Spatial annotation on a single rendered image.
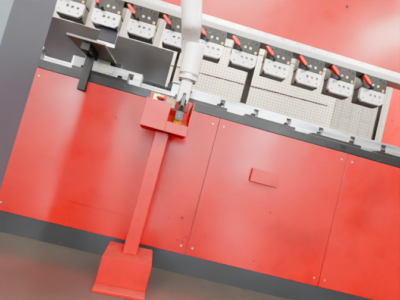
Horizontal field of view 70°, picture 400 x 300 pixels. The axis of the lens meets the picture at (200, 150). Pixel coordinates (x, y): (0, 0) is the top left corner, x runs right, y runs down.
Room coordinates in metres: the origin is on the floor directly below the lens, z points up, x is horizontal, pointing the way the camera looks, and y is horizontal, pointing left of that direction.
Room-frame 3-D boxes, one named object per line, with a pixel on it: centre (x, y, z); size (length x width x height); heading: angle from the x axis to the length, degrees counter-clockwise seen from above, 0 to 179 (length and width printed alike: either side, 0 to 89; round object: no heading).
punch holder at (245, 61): (1.65, -0.10, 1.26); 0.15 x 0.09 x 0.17; 94
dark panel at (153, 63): (2.09, 0.94, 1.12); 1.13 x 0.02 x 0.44; 94
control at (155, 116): (1.27, 0.18, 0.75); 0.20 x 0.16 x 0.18; 98
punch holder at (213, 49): (1.63, 0.09, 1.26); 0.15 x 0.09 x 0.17; 94
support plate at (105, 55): (1.45, 0.66, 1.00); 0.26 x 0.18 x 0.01; 4
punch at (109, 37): (1.60, 0.67, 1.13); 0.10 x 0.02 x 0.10; 94
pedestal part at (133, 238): (1.27, 0.18, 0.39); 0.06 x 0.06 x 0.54; 8
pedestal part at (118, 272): (1.24, 0.18, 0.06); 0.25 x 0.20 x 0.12; 8
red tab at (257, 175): (1.51, -0.37, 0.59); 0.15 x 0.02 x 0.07; 94
